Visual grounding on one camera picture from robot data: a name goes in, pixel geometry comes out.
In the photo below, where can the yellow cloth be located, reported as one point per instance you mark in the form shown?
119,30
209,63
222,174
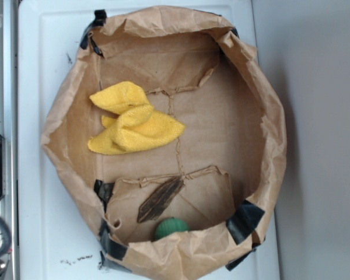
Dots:
137,127

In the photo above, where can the brown paper bag bin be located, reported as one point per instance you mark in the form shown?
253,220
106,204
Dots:
193,67

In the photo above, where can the green ball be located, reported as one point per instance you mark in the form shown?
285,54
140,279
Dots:
169,226

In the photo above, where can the dark wood piece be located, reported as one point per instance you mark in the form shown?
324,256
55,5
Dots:
160,199

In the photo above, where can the metal rail frame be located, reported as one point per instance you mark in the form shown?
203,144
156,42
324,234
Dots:
9,262

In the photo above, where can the white tray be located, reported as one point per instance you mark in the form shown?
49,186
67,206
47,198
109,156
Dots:
54,241

